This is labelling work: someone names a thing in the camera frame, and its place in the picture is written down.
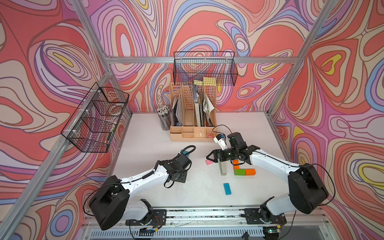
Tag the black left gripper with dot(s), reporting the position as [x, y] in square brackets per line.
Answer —
[184, 174]

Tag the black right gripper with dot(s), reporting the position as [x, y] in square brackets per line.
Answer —
[215, 152]

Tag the orange block front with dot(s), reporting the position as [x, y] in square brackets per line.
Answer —
[236, 165]

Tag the orange block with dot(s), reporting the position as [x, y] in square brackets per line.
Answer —
[250, 172]
[236, 165]

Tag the dark green block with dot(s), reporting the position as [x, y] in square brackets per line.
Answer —
[240, 172]

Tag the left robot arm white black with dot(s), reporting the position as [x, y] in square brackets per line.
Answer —
[110, 203]

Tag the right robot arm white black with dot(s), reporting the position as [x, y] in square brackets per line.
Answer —
[306, 188]

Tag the pink wooden block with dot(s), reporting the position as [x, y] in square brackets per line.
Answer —
[208, 162]

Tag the black white stapler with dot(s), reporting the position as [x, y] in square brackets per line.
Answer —
[223, 168]

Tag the teal block front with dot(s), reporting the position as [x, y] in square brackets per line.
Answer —
[227, 189]

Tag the beige desk organizer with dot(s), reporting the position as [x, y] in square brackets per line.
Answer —
[194, 113]

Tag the clear cup of pencils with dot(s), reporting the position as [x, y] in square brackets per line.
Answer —
[164, 114]

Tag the yellow sticky note block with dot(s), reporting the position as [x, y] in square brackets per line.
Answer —
[206, 81]

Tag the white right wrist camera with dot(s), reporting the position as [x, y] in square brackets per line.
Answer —
[220, 139]

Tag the metal base rail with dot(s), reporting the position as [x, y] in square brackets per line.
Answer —
[230, 216]

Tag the left black wire basket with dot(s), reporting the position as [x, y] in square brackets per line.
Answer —
[92, 127]

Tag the black wire basket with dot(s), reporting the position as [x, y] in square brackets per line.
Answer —
[92, 127]
[194, 65]

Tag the back black wire basket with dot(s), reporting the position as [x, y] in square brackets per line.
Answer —
[194, 65]

